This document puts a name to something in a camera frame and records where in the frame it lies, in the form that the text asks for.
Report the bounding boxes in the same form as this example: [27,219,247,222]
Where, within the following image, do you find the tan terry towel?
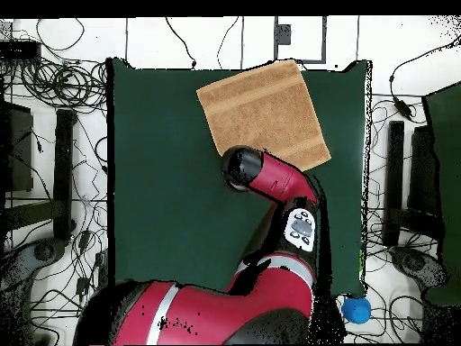
[195,59,332,172]

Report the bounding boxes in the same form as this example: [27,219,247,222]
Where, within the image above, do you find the black flat panel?
[0,100,34,194]
[409,125,442,217]

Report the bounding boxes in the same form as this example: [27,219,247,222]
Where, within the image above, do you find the dark green table cloth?
[106,57,374,300]

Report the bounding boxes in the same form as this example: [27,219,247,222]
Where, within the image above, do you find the small grey box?
[276,23,292,46]

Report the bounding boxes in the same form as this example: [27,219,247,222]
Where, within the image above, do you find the black T-shaped stand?
[383,120,444,248]
[3,108,77,241]

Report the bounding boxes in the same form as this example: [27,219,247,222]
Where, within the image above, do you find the blue round object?
[340,296,372,324]

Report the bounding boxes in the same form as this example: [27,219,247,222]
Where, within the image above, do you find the dark tripod base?
[390,246,449,289]
[0,239,68,289]

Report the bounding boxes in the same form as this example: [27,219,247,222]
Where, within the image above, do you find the dark green fabric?
[420,81,461,307]

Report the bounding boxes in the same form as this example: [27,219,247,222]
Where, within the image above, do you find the black electronics box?
[0,40,42,60]

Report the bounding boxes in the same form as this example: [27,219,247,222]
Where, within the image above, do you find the black cable with plug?
[165,16,197,69]

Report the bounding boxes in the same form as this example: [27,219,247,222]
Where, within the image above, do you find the grey rectangular frame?
[273,15,328,65]

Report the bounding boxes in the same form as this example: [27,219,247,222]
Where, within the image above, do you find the black cable with adapter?
[389,35,461,122]

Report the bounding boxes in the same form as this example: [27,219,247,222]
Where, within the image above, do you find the black cable coil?
[19,59,109,109]

